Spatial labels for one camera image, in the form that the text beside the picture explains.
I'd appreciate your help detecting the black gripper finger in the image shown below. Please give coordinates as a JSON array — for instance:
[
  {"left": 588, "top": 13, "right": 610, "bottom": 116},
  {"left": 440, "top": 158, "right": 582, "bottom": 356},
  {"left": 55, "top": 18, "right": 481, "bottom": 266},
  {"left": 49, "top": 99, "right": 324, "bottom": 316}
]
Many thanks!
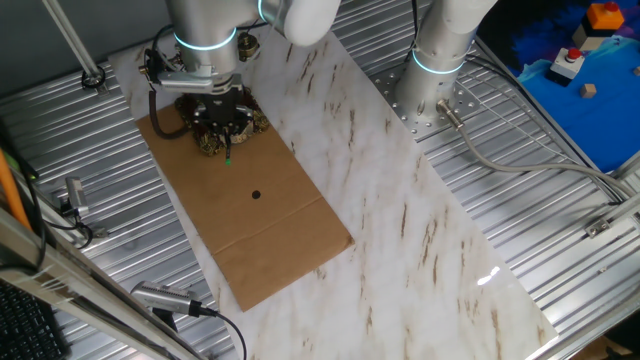
[
  {"left": 233, "top": 102, "right": 256, "bottom": 135},
  {"left": 191, "top": 103, "right": 222, "bottom": 137}
]

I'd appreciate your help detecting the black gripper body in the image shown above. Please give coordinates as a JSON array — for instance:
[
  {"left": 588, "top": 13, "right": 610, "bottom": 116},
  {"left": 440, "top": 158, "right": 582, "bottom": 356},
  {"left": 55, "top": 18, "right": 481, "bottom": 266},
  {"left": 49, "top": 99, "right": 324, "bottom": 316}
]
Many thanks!
[{"left": 203, "top": 88, "right": 244, "bottom": 130}]

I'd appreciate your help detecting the brown phone handset cord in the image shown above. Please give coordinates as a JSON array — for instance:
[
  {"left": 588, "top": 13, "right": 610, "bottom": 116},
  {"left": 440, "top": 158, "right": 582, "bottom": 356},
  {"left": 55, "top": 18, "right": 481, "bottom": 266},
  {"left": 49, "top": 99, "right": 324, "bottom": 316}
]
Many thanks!
[{"left": 147, "top": 88, "right": 191, "bottom": 140}]

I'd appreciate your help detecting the brown cardboard sheet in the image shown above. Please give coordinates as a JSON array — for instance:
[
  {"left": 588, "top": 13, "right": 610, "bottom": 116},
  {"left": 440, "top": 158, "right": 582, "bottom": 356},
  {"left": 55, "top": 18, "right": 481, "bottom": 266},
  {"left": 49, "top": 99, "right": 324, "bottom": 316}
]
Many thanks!
[
  {"left": 135, "top": 102, "right": 356, "bottom": 313},
  {"left": 107, "top": 0, "right": 559, "bottom": 360}
]

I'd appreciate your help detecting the orange pole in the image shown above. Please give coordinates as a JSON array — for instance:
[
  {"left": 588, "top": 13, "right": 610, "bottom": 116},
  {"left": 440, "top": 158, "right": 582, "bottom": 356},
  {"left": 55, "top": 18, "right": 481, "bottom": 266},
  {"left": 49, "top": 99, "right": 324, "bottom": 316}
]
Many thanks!
[{"left": 0, "top": 149, "right": 32, "bottom": 231}]

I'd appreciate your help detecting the black keyboard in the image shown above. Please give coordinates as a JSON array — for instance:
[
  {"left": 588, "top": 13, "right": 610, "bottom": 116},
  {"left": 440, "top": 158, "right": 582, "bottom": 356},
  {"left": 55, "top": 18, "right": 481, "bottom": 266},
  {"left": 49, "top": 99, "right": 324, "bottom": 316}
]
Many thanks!
[{"left": 0, "top": 279, "right": 66, "bottom": 360}]

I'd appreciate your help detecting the blue painted mat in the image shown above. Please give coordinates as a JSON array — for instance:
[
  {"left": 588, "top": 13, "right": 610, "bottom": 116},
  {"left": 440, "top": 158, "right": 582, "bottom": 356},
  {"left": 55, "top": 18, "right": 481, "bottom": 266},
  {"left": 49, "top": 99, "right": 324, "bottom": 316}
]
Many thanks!
[{"left": 477, "top": 0, "right": 640, "bottom": 174}]

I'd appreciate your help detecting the orange box red button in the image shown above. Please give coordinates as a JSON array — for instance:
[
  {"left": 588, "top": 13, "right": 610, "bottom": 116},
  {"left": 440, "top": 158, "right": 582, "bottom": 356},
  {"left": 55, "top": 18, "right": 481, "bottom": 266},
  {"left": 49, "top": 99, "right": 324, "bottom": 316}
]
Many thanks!
[{"left": 585, "top": 1, "right": 626, "bottom": 32}]

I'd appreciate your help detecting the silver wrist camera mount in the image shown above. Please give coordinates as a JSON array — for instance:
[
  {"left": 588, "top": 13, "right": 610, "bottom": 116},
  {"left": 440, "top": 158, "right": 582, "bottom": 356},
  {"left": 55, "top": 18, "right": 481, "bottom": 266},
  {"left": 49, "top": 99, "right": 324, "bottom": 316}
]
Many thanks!
[{"left": 143, "top": 48, "right": 245, "bottom": 96}]

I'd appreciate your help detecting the slim aluminium post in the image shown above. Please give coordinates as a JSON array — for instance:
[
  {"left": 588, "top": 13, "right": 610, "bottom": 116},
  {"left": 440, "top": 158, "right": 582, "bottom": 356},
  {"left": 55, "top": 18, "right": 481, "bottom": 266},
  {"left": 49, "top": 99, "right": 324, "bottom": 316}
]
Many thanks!
[{"left": 42, "top": 0, "right": 109, "bottom": 96}]

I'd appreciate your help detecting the silver ribbed camera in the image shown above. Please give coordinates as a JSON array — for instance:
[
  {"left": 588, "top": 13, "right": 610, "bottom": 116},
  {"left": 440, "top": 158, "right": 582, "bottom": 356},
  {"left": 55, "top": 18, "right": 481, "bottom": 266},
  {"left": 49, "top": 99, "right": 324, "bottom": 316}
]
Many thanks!
[{"left": 130, "top": 280, "right": 204, "bottom": 319}]

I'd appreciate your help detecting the black base cable bundle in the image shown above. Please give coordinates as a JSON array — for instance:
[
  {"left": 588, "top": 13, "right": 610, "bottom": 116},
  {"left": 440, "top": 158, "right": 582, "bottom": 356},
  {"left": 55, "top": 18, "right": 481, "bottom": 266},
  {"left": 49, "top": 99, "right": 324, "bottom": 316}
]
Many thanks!
[{"left": 408, "top": 0, "right": 422, "bottom": 54}]

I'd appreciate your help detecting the black camera cable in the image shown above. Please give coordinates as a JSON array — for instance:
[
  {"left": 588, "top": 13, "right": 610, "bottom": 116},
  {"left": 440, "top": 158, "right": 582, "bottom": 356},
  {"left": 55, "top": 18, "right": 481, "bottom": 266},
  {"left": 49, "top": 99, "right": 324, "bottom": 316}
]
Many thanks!
[{"left": 199, "top": 305, "right": 249, "bottom": 360}]

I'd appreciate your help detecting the aluminium frame rail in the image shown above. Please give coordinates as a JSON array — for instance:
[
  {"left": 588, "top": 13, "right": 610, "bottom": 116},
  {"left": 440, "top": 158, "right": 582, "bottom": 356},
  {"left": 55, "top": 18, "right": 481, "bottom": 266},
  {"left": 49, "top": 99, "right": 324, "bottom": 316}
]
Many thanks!
[{"left": 0, "top": 207, "right": 201, "bottom": 360}]

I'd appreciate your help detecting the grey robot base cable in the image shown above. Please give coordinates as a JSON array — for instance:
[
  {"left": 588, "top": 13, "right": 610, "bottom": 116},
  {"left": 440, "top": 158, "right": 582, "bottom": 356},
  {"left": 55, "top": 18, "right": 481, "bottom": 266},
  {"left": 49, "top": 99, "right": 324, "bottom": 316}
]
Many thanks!
[{"left": 435, "top": 98, "right": 636, "bottom": 201}]

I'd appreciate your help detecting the small metal corner bracket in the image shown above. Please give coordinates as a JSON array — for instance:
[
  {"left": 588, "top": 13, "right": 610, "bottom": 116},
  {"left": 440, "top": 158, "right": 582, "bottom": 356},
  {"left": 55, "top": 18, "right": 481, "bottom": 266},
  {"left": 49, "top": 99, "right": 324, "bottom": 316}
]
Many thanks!
[{"left": 584, "top": 218, "right": 614, "bottom": 239}]

